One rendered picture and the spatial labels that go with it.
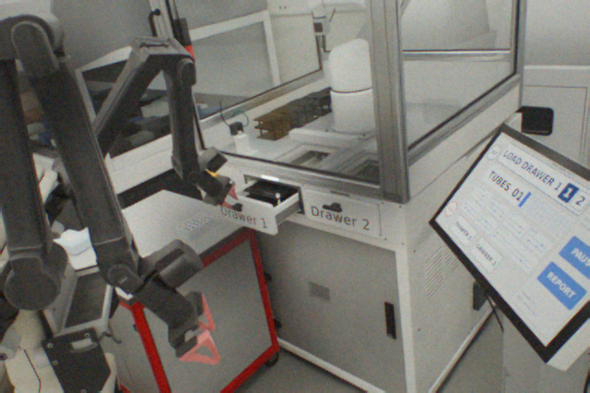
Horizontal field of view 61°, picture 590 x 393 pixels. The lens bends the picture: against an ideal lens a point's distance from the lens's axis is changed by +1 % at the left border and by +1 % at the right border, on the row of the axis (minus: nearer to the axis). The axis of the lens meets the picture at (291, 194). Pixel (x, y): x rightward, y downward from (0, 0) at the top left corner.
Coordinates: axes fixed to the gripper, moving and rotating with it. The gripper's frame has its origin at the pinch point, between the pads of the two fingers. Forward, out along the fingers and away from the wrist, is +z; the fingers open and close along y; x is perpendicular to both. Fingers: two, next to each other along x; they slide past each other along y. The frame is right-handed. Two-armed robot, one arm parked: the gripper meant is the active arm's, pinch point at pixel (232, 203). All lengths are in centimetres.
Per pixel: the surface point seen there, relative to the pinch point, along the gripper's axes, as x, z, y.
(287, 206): -8.3, 15.0, 8.8
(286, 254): 5.6, 41.6, -1.5
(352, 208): -33.0, 16.4, 13.9
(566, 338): -105, -12, -11
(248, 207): 0.0, 6.8, 2.2
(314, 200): -17.4, 16.1, 13.6
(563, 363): -105, -8, -14
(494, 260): -87, -3, 2
